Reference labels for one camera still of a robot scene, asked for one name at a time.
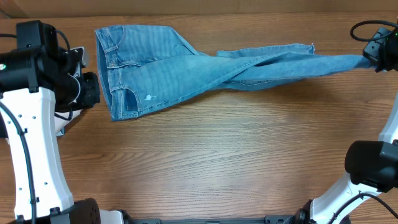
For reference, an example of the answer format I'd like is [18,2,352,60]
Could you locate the light blue denim jeans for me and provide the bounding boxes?
[95,25,371,121]

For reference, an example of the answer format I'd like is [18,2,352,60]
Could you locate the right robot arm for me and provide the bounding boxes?
[285,20,397,224]

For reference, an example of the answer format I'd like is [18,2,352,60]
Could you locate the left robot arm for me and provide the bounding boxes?
[1,21,124,223]

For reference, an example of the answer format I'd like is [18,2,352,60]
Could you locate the folded cream white garment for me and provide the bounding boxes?
[54,110,82,134]

